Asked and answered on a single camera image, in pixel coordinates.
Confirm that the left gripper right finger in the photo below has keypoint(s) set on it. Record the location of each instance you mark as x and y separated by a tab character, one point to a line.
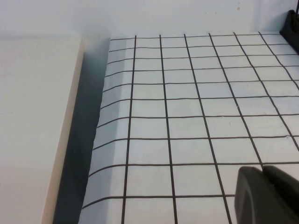
286	186

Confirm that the white grid pattern tablecloth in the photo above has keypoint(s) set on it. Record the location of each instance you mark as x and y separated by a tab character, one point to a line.
182	121

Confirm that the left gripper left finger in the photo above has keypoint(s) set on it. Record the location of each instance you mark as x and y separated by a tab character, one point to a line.
252	200

